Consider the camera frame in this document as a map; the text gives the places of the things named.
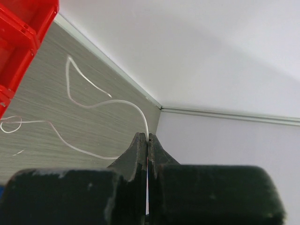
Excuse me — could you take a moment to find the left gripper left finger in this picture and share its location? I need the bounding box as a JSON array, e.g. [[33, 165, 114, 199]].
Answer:
[[0, 133, 147, 225]]

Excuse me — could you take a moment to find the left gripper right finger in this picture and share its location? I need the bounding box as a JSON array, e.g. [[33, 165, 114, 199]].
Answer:
[[148, 134, 286, 225]]

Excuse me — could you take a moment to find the white cable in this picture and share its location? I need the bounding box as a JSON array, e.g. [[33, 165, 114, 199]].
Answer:
[[0, 56, 150, 216]]

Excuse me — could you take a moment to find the red plastic bin rack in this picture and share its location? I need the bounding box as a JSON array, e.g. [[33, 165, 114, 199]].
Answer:
[[0, 0, 60, 115]]

